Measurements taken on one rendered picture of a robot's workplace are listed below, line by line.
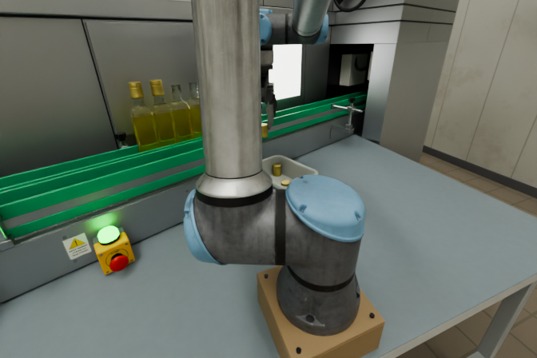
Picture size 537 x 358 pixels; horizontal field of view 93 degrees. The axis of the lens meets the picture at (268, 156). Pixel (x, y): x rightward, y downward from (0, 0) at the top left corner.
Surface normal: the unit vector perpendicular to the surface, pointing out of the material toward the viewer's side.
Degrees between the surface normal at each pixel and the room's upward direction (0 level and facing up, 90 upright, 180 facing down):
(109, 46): 90
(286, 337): 4
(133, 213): 90
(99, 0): 90
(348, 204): 8
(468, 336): 0
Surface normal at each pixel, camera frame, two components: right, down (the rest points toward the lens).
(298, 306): -0.60, 0.09
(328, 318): 0.09, 0.17
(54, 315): -0.02, -0.91
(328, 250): -0.06, 0.46
